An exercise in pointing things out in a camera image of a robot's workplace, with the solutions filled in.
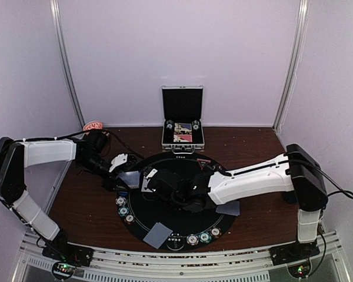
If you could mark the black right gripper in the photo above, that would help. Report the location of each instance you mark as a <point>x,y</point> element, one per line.
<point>179,175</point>

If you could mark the green chips seat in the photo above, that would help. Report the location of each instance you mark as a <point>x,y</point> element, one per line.
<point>205,237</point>
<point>123,211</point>

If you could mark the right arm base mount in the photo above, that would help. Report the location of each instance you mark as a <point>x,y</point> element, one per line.
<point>295,251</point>

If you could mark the blue white chips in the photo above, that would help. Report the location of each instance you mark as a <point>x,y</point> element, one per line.
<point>121,201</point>
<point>192,240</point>

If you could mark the grey blue card deck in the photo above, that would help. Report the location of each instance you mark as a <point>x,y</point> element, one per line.
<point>131,179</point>

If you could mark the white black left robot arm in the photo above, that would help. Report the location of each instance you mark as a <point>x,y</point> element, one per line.
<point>22,157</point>

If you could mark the left chip stack in case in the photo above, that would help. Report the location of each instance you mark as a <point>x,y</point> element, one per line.
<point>169,124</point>

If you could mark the orange chips seat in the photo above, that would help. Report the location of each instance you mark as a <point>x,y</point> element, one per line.
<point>215,232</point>
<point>129,219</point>
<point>217,167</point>

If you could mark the dark blue mug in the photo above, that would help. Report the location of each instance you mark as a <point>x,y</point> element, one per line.
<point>289,197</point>

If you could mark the blue white chips front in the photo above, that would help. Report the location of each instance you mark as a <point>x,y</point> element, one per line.
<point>192,240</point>

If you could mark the chip stack in case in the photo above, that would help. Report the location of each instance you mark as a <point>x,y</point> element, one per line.
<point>169,124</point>
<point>196,125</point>

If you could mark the red white patterned bowl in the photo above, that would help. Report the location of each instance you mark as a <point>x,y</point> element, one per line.
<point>93,125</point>

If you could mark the clear round dealer button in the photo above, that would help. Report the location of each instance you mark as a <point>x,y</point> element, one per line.
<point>175,242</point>

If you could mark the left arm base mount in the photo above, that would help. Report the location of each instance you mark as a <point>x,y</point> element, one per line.
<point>60,249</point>

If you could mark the blue card front seat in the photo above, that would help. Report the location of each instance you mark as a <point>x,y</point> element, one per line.
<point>157,235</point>

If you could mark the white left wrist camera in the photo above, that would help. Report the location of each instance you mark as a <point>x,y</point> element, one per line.
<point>118,160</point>

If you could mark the aluminium poker case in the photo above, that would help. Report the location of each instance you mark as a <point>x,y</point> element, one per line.
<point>182,104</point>

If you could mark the right chip stack in case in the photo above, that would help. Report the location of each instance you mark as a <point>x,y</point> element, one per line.
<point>196,125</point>

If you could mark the aluminium front rail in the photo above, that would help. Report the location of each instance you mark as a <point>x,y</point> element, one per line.
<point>253,264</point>

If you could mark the orange chips front seat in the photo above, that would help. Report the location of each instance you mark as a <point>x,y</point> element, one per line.
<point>215,232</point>

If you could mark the round black poker mat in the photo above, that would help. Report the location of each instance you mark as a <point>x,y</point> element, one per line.
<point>148,209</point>

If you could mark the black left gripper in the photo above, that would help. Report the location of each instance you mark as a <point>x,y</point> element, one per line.
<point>112,183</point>

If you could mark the blue card seat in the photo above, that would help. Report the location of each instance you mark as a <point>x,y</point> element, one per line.
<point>230,208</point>
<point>157,235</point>

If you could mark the red black triangle marker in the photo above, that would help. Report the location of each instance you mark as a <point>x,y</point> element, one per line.
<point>203,162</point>

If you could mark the red card box in case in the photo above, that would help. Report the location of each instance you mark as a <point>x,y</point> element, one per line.
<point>183,138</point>

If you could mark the green chips front seat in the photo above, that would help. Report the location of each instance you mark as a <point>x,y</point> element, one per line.
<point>205,237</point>

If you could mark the blue card box in case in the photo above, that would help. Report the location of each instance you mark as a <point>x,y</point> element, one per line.
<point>182,127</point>

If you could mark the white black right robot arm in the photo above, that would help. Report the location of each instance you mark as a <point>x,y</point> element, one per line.
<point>294,171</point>

